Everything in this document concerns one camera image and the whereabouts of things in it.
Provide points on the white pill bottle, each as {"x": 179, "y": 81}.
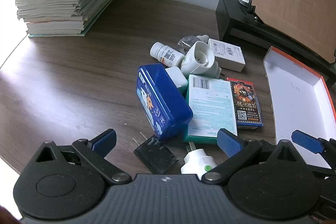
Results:
{"x": 165, "y": 53}

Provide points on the orange white cardboard box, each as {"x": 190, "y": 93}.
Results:
{"x": 294, "y": 98}

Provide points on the white square charger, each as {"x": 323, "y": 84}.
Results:
{"x": 176, "y": 77}

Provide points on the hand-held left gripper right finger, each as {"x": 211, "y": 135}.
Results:
{"x": 229, "y": 142}

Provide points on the black monitor riser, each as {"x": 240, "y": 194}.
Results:
{"x": 231, "y": 16}

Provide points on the dark clear plastic piece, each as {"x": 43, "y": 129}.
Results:
{"x": 155, "y": 153}

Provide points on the playing card box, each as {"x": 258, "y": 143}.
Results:
{"x": 245, "y": 103}

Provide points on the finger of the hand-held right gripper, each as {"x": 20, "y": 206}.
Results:
{"x": 305, "y": 140}

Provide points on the white plug-in repellent device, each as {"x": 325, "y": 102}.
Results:
{"x": 194, "y": 61}

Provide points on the white plug green button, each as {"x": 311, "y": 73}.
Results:
{"x": 195, "y": 163}

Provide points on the teal white-label box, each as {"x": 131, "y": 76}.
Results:
{"x": 210, "y": 106}

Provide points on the clear glass bottle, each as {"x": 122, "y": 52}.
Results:
{"x": 185, "y": 44}

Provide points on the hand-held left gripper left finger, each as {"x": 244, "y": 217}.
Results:
{"x": 105, "y": 141}

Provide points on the small white barcode box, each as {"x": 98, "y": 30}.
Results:
{"x": 228, "y": 56}

